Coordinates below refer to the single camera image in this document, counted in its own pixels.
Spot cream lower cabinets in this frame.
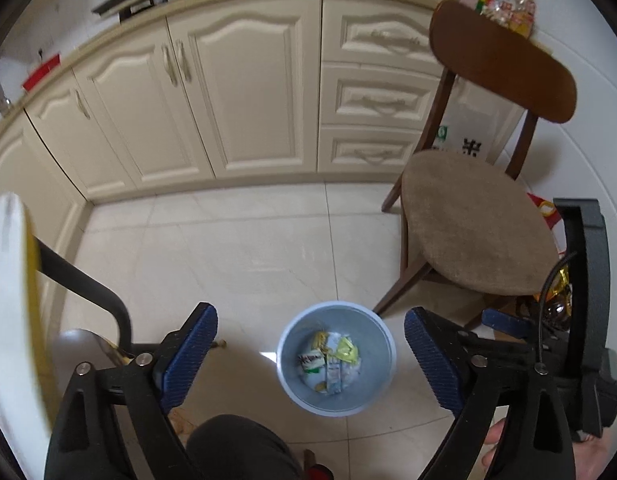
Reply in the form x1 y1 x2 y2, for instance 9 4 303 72
0 0 442 254

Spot round white marble table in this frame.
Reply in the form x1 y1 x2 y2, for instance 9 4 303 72
0 192 61 479

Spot red packet on floor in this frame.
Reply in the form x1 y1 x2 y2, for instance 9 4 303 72
528 193 561 230

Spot cooking oil bottle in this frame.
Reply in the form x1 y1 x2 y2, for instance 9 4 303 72
542 266 572 330

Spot person's dark trouser leg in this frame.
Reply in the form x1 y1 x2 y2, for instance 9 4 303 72
186 414 303 479

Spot yellow snack wrapper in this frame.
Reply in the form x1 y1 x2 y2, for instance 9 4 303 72
335 336 359 365

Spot blue trash bin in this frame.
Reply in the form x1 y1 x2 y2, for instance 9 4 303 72
276 301 397 418

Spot green white milk carton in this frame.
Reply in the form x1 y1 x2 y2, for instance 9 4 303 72
325 354 343 396

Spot white shopping bag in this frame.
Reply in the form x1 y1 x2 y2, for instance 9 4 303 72
432 86 499 159

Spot black metal chair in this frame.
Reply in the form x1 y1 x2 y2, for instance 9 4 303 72
37 242 159 391

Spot red plastic basin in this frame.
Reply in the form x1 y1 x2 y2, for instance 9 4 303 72
22 53 61 92

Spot green snack wrapper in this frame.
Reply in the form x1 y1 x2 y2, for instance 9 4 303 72
298 349 326 375

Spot condiment bottles group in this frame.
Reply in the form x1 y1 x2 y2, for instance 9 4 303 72
476 0 537 39

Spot person's right hand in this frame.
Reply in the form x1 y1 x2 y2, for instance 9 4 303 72
480 416 615 480

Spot wooden chair with beige seat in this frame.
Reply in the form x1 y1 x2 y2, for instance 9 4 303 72
374 0 578 315

